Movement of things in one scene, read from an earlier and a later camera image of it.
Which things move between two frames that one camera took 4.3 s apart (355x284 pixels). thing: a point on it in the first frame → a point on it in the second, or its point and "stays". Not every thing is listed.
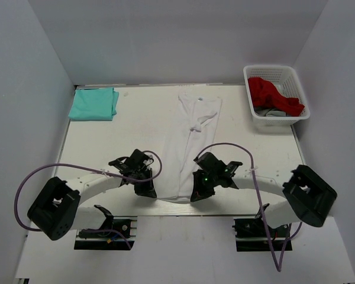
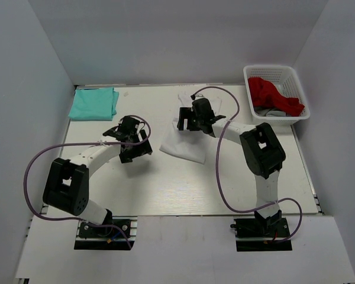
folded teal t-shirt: (94, 103) stays
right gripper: (199, 192) → (186, 113)
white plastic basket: (284, 79) stays
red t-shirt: (264, 94) stays
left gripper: (148, 190) → (145, 148)
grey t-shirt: (270, 112) stays
